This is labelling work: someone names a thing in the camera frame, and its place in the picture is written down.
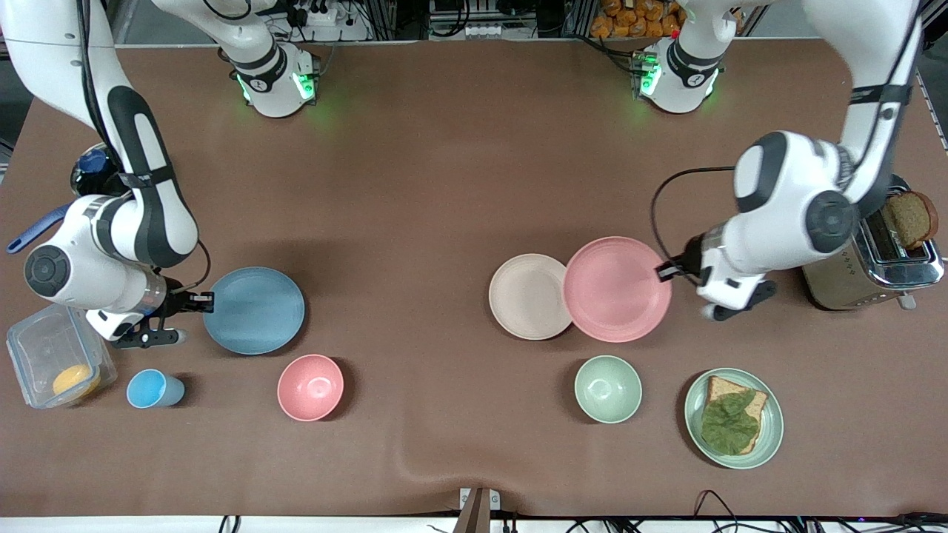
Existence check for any clear container with blue rim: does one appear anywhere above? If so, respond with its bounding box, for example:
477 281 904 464
6 304 118 410

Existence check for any pink bowl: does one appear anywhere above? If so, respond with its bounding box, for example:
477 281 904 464
277 354 345 423

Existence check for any brown bread slice in toaster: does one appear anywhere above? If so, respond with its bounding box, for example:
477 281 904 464
885 191 940 250

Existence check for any toast slice under lettuce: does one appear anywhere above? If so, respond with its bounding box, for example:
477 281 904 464
702 375 769 455

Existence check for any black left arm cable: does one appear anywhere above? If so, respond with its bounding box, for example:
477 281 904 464
650 166 738 286

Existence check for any blue plate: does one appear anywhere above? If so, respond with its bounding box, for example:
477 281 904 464
203 266 306 356

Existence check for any metal mount bracket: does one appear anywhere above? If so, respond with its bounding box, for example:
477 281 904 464
459 487 501 533

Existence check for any saucepan with blue handle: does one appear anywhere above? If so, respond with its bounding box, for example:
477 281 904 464
7 144 123 254

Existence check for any blue cup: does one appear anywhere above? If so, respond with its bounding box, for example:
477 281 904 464
126 369 186 409

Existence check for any pink plate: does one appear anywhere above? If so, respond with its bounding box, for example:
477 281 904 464
563 236 673 343

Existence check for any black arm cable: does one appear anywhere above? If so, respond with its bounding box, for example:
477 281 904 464
193 241 213 293
650 166 738 286

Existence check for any green lettuce leaf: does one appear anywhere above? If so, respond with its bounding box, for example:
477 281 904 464
701 391 761 455

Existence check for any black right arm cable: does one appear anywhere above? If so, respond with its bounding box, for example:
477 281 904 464
193 241 213 293

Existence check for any silver beige toaster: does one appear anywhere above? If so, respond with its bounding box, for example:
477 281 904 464
802 174 947 312

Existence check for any green plate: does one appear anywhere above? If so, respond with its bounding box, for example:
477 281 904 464
684 368 784 470

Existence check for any orange bread rolls pile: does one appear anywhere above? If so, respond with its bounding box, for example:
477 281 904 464
590 0 686 39

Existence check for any yellow round food piece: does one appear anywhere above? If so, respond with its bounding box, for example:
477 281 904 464
52 364 101 400

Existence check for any white power strip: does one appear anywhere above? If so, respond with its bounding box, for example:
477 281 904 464
293 4 349 27

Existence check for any beige plate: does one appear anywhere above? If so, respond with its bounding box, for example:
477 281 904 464
488 253 575 341

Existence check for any green bowl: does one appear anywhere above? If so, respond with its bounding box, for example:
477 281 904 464
575 355 643 424

